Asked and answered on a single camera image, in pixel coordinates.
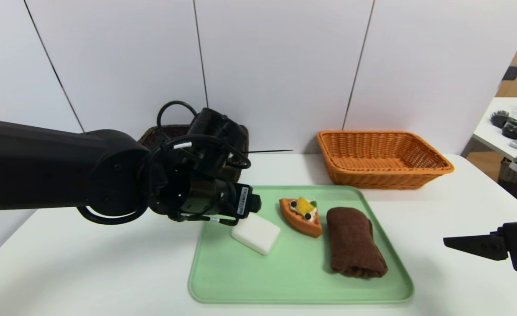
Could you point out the dark brown wicker basket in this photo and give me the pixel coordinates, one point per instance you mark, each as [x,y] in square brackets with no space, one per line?
[175,132]

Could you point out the brown woven storage basket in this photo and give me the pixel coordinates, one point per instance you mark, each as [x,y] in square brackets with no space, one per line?
[506,173]

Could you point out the toy fruit tart slice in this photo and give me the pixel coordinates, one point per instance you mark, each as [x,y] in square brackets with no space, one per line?
[304,217]

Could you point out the orange wicker basket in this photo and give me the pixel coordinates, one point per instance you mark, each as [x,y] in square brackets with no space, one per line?
[372,175]

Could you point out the white soap bar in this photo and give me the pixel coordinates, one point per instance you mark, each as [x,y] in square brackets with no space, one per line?
[256,235]

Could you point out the brown towel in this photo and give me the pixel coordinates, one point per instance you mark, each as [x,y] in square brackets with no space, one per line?
[354,241]

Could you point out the white background table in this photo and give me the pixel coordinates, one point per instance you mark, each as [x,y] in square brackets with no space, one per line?
[490,136]

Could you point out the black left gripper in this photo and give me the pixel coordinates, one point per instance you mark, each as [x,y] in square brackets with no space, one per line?
[244,200]

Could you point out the black round brush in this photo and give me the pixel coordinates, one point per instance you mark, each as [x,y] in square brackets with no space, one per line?
[499,119]

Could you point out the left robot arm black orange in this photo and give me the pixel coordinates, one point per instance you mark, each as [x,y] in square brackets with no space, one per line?
[43,166]

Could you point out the light green plastic tray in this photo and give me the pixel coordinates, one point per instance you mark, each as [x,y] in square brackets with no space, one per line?
[293,272]

